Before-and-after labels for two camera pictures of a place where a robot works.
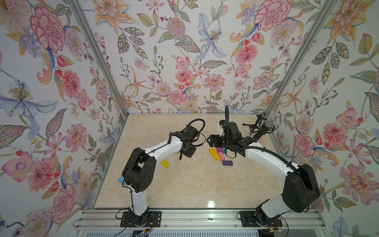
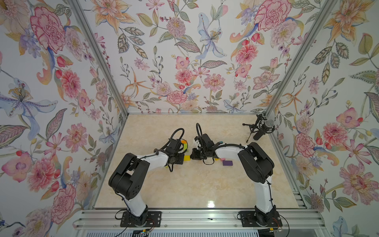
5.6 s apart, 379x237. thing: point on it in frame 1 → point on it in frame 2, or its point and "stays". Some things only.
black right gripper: x=217 y=141 → x=194 y=156
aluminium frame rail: x=110 y=220 stays
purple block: x=227 y=163 stays
